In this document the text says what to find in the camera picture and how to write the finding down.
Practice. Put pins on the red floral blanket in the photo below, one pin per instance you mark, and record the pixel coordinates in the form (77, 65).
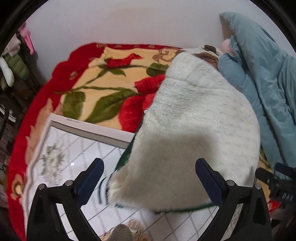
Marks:
(124, 78)

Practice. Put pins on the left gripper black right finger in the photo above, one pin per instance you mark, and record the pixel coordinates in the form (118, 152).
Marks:
(253, 222)

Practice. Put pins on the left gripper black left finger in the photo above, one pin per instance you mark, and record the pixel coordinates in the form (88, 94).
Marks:
(44, 222)

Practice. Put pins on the light blue quilted duvet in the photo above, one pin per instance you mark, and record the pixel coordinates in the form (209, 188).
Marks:
(257, 67)

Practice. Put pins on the white checked floral mat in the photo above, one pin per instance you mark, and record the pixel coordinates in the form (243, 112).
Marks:
(66, 147)

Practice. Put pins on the pile of clothes on rack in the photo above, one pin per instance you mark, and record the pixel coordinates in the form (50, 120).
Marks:
(12, 65)

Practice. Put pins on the white fluffy sweater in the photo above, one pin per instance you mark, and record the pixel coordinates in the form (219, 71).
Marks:
(196, 113)

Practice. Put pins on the grey knitted sleeve cuff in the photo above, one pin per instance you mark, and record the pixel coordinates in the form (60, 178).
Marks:
(121, 233)

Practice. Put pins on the brown garment on bed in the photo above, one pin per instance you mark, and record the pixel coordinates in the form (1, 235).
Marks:
(208, 53)

